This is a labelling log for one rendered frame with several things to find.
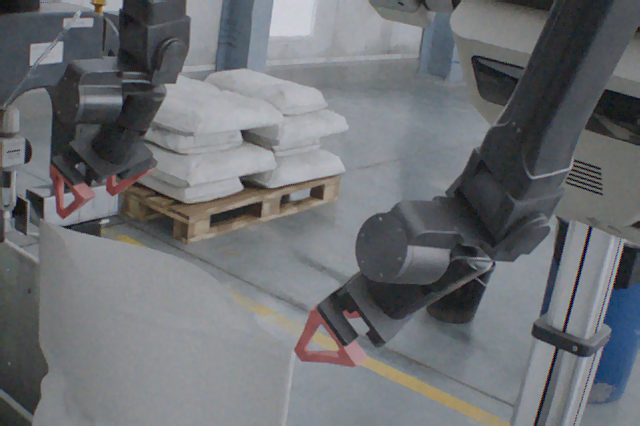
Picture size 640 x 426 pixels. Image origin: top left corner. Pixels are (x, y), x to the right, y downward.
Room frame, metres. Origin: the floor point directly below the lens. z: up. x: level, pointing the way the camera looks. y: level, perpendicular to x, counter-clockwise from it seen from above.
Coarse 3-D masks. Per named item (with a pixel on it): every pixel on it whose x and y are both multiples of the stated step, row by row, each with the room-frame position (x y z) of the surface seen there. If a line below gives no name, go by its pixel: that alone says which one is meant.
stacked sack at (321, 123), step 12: (288, 120) 4.35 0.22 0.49; (300, 120) 4.38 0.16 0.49; (312, 120) 4.43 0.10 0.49; (324, 120) 4.50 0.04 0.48; (336, 120) 4.57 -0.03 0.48; (252, 132) 4.24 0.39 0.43; (264, 132) 4.23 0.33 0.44; (276, 132) 4.20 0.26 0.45; (288, 132) 4.22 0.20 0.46; (300, 132) 4.29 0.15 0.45; (312, 132) 4.39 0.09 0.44; (324, 132) 4.47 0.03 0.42; (336, 132) 4.59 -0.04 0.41; (276, 144) 4.19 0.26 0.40
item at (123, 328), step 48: (48, 240) 1.08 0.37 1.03; (96, 240) 1.07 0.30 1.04; (48, 288) 1.08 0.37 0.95; (96, 288) 0.91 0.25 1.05; (144, 288) 1.05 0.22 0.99; (192, 288) 1.02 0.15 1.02; (48, 336) 1.08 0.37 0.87; (96, 336) 0.91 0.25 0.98; (144, 336) 0.88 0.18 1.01; (192, 336) 0.87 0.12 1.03; (240, 336) 0.86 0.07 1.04; (48, 384) 1.02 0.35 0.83; (96, 384) 0.91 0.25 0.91; (144, 384) 0.88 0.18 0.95; (192, 384) 0.87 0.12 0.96; (240, 384) 0.85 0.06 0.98; (288, 384) 0.83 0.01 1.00
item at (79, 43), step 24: (48, 0) 1.30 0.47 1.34; (0, 24) 1.07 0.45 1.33; (24, 24) 1.10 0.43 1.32; (48, 24) 1.14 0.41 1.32; (96, 24) 1.20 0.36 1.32; (0, 48) 1.08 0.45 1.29; (24, 48) 1.11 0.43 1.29; (72, 48) 1.17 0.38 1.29; (96, 48) 1.21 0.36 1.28; (0, 72) 1.08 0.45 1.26; (24, 72) 1.11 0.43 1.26; (48, 72) 1.14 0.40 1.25; (0, 96) 1.08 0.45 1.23
